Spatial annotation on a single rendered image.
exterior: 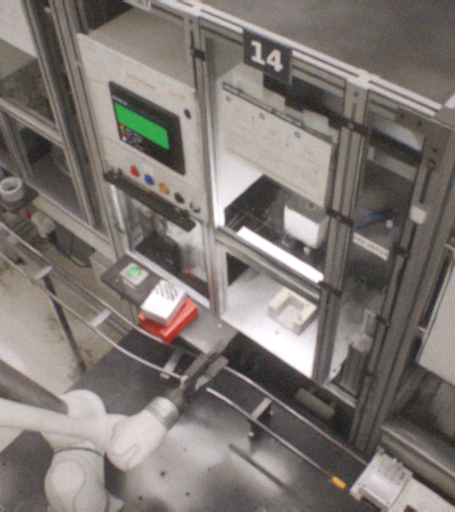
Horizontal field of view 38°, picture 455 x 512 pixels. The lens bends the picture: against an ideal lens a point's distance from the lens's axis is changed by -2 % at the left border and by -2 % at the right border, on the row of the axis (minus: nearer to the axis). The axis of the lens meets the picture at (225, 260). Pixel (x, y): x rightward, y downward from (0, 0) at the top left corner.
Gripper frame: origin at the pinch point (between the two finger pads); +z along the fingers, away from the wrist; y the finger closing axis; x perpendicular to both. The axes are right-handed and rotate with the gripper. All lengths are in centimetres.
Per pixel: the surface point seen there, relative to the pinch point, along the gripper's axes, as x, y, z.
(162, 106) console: 32, 61, 20
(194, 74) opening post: 21, 74, 22
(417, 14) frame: -16, 88, 53
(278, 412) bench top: -11.7, -44.5, 14.9
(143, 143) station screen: 39, 46, 18
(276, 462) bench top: -22.2, -44.5, 0.2
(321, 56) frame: -10, 91, 25
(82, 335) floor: 108, -112, 13
